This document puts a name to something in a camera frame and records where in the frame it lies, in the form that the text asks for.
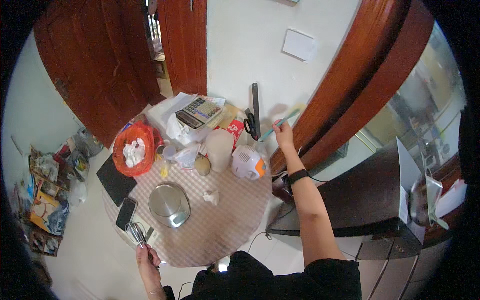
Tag person's right hand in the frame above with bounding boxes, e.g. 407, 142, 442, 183
272, 120, 296, 151

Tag person's left hand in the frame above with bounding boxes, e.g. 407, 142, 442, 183
136, 244, 163, 290

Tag metal whisk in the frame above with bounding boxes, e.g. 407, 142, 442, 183
125, 222, 160, 270

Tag clear plastic holder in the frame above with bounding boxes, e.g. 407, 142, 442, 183
247, 125, 276, 155

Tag black scissors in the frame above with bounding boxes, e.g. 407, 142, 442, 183
243, 108, 259, 142

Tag metal ruler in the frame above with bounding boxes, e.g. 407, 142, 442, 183
251, 82, 262, 130

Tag red packet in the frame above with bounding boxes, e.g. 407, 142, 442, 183
214, 119, 245, 151

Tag black phone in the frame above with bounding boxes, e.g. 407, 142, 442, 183
115, 197, 139, 232

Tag white orange appliance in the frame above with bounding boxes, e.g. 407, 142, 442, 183
231, 145, 268, 181

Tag black wrist band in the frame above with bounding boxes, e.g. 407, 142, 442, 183
287, 169, 310, 185

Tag silver kitchen scale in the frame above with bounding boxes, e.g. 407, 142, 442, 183
148, 182, 191, 229

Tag black tablet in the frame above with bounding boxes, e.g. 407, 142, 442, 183
96, 154, 138, 208

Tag grey calculator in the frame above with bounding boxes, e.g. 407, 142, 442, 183
175, 96, 224, 130

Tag checked table cloth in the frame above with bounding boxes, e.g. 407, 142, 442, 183
103, 148, 274, 268

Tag brown potato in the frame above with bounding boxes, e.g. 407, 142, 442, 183
194, 155, 212, 177

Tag red plastic bag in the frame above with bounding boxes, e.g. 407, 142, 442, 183
112, 121, 157, 178

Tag crumpled white tissue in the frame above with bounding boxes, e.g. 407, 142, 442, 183
203, 189, 221, 206

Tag clear plastic bag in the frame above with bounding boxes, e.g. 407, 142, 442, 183
173, 143, 202, 170

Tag white tissue wad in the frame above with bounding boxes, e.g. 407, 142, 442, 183
122, 137, 146, 169

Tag heap of clutter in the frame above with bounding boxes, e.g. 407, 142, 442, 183
11, 127, 104, 258

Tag dark wooden cabinet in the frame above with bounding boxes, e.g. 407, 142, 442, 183
265, 142, 427, 261

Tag pile of white papers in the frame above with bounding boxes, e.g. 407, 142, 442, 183
145, 92, 227, 146

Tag brown wooden door panel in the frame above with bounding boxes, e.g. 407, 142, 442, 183
157, 0, 208, 97

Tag person's body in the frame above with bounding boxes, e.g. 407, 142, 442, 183
179, 250, 363, 300

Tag folded white card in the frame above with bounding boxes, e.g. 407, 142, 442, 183
395, 137, 423, 226

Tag glass cabinet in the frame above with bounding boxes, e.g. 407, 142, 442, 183
311, 22, 468, 182

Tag shiny metal item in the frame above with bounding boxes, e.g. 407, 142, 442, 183
409, 168, 450, 231

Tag brown wooden door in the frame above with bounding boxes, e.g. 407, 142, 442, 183
33, 0, 163, 149

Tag brown wooden frame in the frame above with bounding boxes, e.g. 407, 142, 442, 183
269, 0, 436, 177

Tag white wall paper sheet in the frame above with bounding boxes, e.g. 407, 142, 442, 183
281, 28, 316, 63

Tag black floor cable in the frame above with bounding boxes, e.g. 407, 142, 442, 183
247, 204, 297, 255

